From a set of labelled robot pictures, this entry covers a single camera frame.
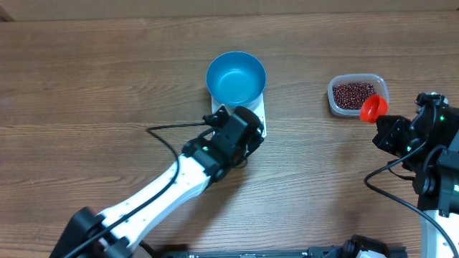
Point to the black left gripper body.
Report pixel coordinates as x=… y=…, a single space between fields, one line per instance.
x=239 y=154

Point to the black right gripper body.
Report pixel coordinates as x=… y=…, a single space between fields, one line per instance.
x=394 y=138

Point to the red measuring scoop blue handle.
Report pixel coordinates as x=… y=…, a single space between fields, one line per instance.
x=373 y=107

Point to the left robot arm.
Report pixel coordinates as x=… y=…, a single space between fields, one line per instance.
x=118 y=230

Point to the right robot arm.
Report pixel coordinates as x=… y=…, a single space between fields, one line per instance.
x=427 y=145

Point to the white digital kitchen scale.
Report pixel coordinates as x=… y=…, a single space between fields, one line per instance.
x=257 y=107

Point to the blue bowl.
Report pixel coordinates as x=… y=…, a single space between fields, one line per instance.
x=236 y=78

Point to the red beans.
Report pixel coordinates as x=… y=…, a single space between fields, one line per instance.
x=351 y=96

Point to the clear plastic container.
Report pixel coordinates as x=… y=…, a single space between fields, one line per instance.
x=378 y=82

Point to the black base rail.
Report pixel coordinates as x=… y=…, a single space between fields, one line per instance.
x=355 y=247

